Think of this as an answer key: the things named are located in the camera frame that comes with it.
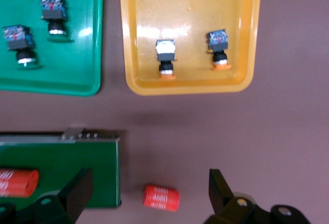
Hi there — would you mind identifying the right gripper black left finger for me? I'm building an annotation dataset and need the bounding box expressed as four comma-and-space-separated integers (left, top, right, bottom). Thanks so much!
0, 167, 94, 224

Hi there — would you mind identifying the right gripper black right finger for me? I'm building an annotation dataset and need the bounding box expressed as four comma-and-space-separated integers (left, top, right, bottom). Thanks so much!
204, 169, 312, 224

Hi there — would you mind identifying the orange 4680 battery cylinder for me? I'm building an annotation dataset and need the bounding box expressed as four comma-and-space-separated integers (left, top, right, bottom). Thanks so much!
142, 183, 180, 213
0, 167, 40, 198

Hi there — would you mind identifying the yellow push button switch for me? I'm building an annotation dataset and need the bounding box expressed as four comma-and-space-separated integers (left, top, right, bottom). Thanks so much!
155, 39, 179, 81
205, 28, 232, 71

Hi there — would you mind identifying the green push button switch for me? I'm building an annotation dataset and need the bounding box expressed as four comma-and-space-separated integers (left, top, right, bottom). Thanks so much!
39, 0, 68, 39
2, 25, 38, 67

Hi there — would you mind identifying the green belt conveyor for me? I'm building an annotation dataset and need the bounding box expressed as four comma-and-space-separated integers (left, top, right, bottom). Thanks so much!
0, 128, 122, 209

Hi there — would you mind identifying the green plastic tray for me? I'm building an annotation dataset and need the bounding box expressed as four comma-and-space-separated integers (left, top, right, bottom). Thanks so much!
0, 0, 105, 97

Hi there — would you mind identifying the yellow plastic tray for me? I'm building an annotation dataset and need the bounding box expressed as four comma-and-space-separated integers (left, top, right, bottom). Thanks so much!
118, 0, 263, 96

